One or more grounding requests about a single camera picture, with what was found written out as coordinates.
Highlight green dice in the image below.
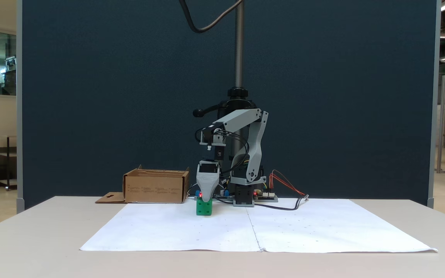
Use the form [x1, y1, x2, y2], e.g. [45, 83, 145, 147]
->
[196, 197, 213, 216]

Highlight camera stand with metal pole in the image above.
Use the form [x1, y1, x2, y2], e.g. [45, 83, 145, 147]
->
[192, 0, 258, 186]

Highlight black shelf cart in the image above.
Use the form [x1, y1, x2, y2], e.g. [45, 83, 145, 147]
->
[0, 135, 18, 192]

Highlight blue circuit board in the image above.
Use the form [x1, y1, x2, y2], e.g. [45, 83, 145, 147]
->
[194, 188, 231, 201]

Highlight black cable with white connector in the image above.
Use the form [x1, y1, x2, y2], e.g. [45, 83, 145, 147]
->
[253, 194, 309, 212]

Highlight brown cardboard box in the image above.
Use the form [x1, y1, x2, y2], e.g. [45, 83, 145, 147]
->
[95, 164, 190, 204]

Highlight orange wire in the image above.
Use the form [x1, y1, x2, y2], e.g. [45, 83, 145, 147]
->
[269, 169, 307, 197]

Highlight dark blue partition panel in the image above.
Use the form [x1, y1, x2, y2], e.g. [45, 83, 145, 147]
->
[17, 0, 442, 211]

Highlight white paper sheet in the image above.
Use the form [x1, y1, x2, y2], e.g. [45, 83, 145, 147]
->
[246, 198, 438, 254]
[79, 202, 264, 253]

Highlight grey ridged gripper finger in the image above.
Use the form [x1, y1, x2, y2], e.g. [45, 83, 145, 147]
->
[196, 173, 221, 202]

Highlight long black servo wire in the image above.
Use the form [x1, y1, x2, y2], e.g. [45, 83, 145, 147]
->
[215, 131, 251, 175]

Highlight hanging grey camera cable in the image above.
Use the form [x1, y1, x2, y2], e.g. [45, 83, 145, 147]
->
[178, 0, 245, 34]

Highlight framed wall window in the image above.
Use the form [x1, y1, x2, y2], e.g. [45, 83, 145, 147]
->
[0, 26, 17, 100]

